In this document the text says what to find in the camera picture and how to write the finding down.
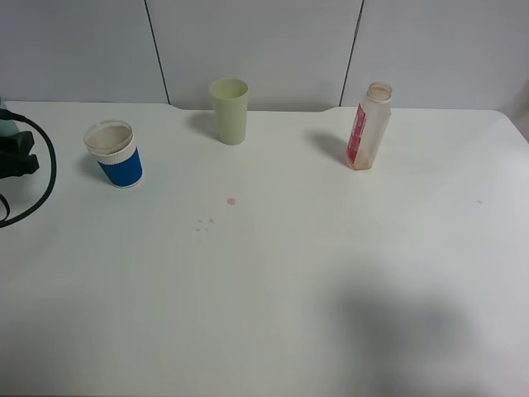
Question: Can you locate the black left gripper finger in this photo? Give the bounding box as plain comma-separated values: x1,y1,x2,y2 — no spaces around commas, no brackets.
0,131,40,179

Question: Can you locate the teal green plastic cup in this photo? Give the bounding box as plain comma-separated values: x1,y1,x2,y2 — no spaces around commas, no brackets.
0,119,20,137

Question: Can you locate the clear cup with blue sleeve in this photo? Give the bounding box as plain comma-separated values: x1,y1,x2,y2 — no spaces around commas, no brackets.
83,120,143,189

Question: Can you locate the plastic drink bottle pink label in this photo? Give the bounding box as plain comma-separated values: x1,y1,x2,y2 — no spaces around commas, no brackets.
346,81,393,170

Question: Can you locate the pale yellow plastic cup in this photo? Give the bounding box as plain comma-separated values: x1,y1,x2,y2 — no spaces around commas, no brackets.
209,79,249,146

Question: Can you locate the black left camera cable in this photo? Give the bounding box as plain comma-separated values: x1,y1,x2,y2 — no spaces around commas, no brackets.
0,108,57,229

